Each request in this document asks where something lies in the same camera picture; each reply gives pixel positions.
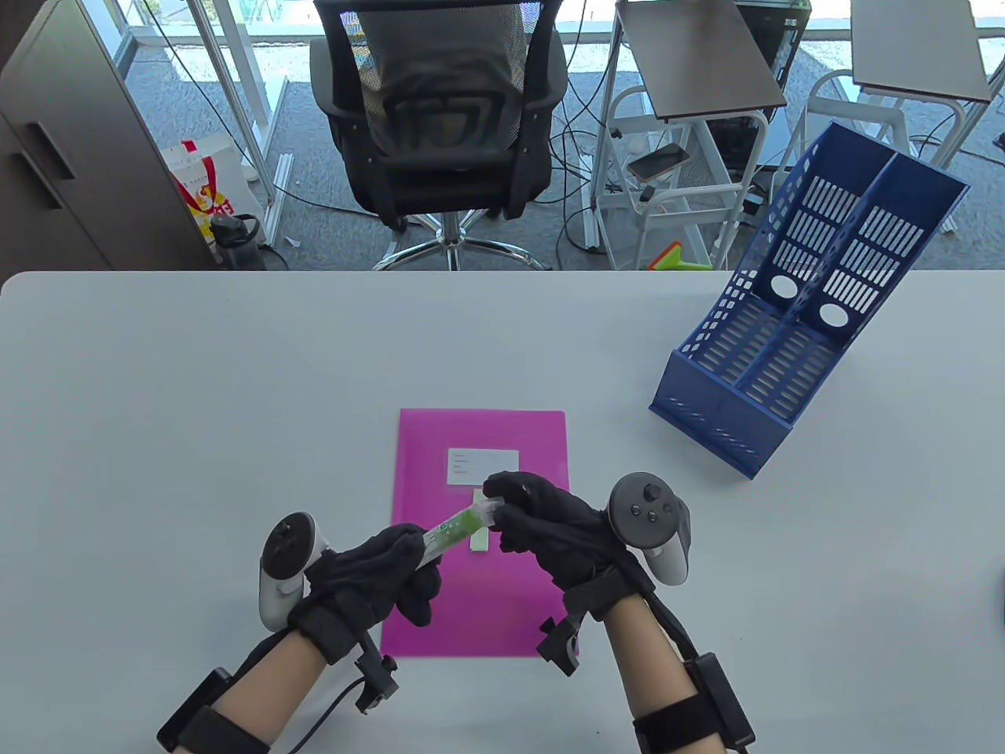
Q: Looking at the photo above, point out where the black arm strap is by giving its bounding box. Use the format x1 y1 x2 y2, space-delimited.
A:
632 690 729 754
179 706 272 754

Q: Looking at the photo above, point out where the pink L-shaped folder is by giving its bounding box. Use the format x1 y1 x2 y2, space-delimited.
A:
381 408 580 658

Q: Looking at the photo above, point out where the black wrist sensor box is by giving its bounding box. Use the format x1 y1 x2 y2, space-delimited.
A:
682 651 757 749
156 667 236 752

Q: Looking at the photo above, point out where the black smartphone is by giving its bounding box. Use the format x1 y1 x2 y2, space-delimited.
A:
626 144 692 183

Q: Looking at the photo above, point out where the person's left hand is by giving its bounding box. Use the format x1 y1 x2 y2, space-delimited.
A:
291 523 443 665

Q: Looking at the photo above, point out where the white rolling cart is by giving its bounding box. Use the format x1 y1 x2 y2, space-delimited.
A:
589 82 774 272

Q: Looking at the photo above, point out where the black mesh office chair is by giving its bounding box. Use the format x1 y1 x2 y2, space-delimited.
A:
309 0 568 272

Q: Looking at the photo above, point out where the black water bottle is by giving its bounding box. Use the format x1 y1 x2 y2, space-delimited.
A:
209 214 268 271

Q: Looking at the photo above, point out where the green glue stick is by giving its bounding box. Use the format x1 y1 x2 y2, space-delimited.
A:
414 498 504 571

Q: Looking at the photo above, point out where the red and white shopping bag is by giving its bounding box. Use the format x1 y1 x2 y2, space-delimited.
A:
163 134 264 244

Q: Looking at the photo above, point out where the black computer tower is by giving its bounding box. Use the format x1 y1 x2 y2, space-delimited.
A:
738 0 811 89

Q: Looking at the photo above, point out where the brown-top side table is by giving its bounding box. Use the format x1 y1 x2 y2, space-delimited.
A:
850 0 994 104
615 0 788 123

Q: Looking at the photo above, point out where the green and red plastic tool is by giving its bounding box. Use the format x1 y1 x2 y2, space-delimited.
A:
648 242 711 272

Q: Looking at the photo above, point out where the person's right hand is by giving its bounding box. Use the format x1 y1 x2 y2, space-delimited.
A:
482 470 657 622

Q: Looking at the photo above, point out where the blue plastic file rack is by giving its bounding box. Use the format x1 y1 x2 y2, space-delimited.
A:
649 122 971 480

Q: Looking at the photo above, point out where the black braided cable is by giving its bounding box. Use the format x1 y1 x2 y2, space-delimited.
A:
289 682 364 754

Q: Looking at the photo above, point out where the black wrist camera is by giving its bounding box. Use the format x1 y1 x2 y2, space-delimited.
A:
535 616 584 679
353 651 399 715

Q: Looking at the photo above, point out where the black handheld controller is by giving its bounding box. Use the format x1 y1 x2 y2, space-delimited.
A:
258 511 327 634
606 471 694 588

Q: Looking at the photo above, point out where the white metal table frame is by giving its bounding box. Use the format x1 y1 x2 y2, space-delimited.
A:
185 0 295 246

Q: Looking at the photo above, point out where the tall storage cabinet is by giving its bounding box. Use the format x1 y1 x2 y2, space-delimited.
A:
0 0 217 272

